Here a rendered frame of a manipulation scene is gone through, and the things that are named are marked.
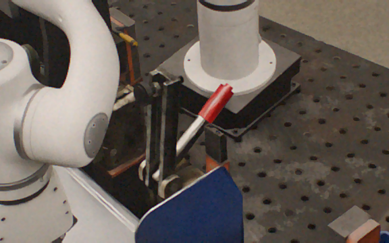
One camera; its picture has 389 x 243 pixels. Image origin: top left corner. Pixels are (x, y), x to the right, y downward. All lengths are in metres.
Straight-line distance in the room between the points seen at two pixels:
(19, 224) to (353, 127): 0.93
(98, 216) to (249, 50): 0.63
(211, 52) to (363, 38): 1.61
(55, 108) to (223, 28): 0.82
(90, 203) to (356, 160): 0.66
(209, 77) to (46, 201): 0.81
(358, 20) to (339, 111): 1.57
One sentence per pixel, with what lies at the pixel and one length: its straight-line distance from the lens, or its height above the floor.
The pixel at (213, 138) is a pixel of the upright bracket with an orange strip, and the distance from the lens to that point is 0.95.
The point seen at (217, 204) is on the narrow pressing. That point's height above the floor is 1.30.
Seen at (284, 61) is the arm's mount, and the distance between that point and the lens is 1.74.
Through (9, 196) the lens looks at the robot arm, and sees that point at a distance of 0.90.
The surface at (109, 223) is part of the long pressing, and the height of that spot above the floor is 1.00.
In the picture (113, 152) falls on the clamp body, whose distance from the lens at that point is 1.24.
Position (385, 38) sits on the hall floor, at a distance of 3.22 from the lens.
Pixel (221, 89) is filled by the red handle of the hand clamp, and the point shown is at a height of 1.15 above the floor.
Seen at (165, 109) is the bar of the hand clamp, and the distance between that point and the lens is 1.00.
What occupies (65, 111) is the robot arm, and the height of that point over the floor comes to 1.31.
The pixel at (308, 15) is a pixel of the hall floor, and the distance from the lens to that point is 3.33.
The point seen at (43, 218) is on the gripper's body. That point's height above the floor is 1.13.
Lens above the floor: 1.81
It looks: 40 degrees down
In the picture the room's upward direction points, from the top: 4 degrees counter-clockwise
